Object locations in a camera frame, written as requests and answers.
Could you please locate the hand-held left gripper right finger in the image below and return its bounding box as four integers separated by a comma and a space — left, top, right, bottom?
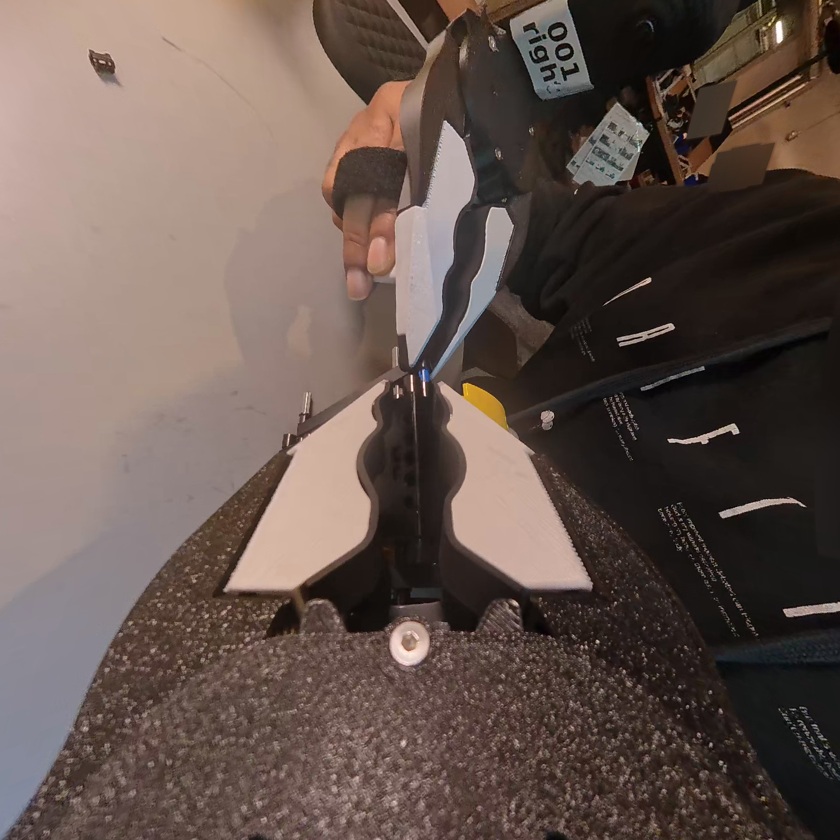
420, 378, 594, 618

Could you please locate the person's right forearm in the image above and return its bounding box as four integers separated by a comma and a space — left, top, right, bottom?
506, 168, 840, 329

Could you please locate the grey desk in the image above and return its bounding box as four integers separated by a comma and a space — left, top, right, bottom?
0, 0, 434, 815

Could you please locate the white printed paper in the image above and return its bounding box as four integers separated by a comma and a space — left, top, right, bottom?
566, 103, 652, 186

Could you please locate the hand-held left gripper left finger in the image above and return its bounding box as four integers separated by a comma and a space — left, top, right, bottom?
226, 378, 418, 602

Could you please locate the black yellow toy brick vehicle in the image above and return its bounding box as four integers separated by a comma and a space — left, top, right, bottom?
281, 344, 513, 607

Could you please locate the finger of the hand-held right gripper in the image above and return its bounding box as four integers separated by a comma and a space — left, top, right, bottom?
390, 116, 481, 371
423, 201, 517, 378

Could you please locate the black textured armrest pad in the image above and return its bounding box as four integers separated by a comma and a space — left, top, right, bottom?
313, 0, 434, 106

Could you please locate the person's right hand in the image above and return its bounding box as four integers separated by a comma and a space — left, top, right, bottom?
321, 82, 416, 304

